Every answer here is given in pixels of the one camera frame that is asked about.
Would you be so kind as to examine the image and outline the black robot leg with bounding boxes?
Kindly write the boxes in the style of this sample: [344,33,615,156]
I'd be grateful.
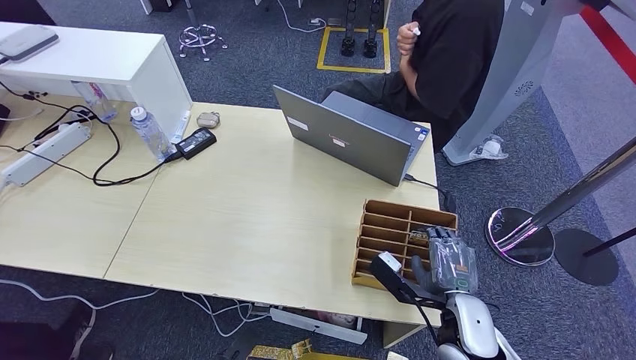
[362,0,380,60]
[340,0,358,59]

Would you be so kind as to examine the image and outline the tangled white cables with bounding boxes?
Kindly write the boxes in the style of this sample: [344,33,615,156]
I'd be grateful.
[181,292,272,339]

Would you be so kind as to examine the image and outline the gold hotel card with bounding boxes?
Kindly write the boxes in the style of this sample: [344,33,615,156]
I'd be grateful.
[408,227,431,248]

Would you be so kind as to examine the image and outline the person's right hand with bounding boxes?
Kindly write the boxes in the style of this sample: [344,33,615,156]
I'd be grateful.
[395,21,423,57]

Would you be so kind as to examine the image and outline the crumpled clear plastic wrap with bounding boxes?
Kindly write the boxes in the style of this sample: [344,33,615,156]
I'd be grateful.
[470,134,509,161]

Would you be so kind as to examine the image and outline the white power strip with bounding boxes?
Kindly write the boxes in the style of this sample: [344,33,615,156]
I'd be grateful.
[0,122,94,189]

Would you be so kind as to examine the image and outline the black adapter cable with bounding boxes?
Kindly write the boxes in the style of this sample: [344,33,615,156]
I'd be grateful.
[0,82,183,188]

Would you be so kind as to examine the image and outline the white shelf unit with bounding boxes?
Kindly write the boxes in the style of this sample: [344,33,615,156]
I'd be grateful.
[0,21,194,145]

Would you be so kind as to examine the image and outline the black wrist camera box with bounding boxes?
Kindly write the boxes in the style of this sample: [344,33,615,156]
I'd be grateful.
[369,251,449,307]

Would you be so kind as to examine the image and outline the long white floor cable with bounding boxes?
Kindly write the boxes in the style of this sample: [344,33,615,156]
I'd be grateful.
[0,279,161,360]

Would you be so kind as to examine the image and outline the chrome stanchion post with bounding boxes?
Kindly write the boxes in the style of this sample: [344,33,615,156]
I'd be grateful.
[484,136,636,267]

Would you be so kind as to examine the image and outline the flat grey device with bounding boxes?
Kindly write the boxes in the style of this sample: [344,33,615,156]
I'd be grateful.
[0,25,59,64]

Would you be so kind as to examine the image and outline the chrome chair base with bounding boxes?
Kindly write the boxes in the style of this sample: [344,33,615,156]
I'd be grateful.
[178,23,229,64]

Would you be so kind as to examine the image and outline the clear bottle white cap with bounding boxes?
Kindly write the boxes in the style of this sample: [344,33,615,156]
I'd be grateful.
[130,105,176,164]

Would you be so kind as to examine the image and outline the white floor cable with plug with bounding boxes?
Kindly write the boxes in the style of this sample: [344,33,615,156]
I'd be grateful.
[275,0,327,35]

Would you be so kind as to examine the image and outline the brown wooden card organizer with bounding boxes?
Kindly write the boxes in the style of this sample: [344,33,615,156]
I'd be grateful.
[351,199,458,294]

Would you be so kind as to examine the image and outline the white bar under desk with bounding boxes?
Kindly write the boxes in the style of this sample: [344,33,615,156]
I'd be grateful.
[269,307,369,347]

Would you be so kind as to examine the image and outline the grey laptop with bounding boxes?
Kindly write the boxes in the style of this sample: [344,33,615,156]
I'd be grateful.
[272,85,431,188]

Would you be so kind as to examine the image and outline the clear bottle pink label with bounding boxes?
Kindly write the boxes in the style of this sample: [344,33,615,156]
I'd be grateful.
[71,82,120,124]

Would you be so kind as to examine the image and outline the red barrier belt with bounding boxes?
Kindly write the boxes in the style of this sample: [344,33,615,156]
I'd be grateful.
[578,4,636,86]

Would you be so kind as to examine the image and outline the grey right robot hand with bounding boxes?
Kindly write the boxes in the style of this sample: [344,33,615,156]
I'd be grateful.
[411,226,479,297]

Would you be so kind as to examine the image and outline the yellow patterned box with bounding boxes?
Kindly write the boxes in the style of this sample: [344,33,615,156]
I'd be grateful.
[245,339,370,360]

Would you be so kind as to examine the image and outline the black laptop cable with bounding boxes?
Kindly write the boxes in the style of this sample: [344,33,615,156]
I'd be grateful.
[403,173,458,213]

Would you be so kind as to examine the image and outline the person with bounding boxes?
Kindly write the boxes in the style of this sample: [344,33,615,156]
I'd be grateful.
[320,0,508,153]

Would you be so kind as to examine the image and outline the black power adapter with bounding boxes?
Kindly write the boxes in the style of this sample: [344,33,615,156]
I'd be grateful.
[175,127,218,161]

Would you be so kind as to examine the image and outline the black stanchion base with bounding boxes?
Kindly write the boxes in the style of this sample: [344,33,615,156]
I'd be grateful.
[553,227,636,287]

